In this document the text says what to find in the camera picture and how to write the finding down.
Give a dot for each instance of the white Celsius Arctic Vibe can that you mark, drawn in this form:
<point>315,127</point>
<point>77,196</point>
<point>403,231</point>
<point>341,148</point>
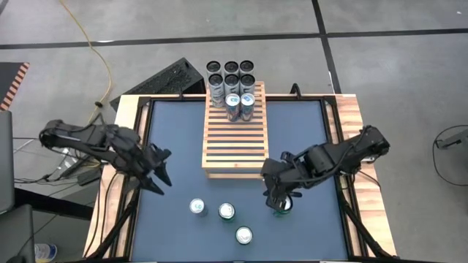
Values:
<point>247,80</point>
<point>215,81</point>
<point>231,80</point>

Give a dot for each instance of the white blue container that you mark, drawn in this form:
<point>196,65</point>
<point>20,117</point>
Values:
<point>45,252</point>

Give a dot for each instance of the black floor beam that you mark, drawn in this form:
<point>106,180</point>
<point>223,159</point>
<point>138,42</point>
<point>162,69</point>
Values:
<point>51,204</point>

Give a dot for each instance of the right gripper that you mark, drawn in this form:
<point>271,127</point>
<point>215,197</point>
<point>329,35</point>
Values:
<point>289,179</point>

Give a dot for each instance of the dark grey case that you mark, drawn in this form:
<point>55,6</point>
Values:
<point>16,237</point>

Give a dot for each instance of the black speckled case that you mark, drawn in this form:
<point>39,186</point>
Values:
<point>172,80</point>

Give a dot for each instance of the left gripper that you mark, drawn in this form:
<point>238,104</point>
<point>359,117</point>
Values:
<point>140,162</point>

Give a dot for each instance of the green Sprite can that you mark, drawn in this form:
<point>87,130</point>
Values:
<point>226,210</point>
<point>244,235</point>
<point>288,205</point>

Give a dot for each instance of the grey metal stand foot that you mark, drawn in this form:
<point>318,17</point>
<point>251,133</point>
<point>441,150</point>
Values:
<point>455,139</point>

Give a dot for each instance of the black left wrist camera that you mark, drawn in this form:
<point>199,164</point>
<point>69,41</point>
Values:
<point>159,152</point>

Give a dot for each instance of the grey equipment case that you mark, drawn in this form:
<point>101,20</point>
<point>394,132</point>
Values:
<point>5,164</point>

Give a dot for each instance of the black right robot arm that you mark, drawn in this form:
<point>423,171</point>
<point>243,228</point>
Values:
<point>329,157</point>

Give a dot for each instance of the black metal table frame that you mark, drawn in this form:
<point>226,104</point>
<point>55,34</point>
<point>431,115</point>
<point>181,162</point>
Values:
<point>327,117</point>

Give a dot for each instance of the slatted wooden shelf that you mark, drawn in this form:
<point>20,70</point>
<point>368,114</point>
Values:
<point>235,165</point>

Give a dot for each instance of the white Celsius can orange print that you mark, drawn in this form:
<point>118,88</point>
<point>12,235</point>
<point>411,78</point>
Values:
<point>231,67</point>
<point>246,66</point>
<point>214,66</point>

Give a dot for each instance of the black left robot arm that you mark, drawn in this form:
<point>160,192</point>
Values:
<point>91,140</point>

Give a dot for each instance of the silver blue Red Bull can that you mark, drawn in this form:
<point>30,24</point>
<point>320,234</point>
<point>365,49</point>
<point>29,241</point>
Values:
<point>197,206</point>
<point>247,99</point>
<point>232,100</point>

